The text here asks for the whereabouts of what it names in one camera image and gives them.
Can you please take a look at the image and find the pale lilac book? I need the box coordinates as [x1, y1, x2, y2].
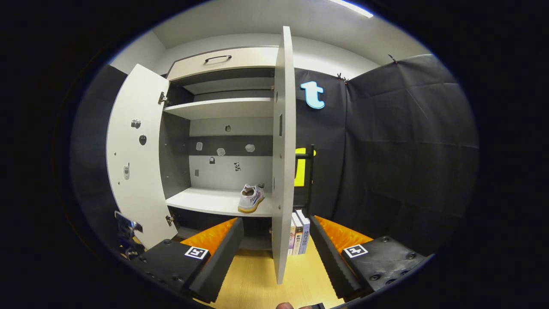
[296, 209, 311, 254]

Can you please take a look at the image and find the cabinet door with headphones sticker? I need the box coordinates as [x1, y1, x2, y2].
[271, 26, 297, 285]

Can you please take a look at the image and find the cabinet door with camera sticker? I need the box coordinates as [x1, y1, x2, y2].
[106, 64, 178, 249]

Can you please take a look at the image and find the white shoe cabinet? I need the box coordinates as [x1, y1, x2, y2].
[106, 26, 316, 285]

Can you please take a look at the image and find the black backdrop cloth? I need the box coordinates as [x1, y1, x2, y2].
[294, 54, 480, 258]

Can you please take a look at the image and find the black door handle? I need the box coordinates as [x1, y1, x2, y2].
[295, 145, 316, 211]

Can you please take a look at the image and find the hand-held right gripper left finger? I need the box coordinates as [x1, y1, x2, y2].
[129, 217, 245, 303]

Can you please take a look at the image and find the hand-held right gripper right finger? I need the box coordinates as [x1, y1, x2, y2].
[309, 215, 429, 301]

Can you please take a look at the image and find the white cabinet shelf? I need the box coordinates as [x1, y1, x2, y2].
[166, 187, 274, 217]
[163, 97, 275, 121]

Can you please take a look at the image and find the long ceiling light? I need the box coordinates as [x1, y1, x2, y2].
[328, 0, 374, 18]

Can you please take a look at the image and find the white shoe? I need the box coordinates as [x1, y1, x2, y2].
[238, 183, 265, 213]

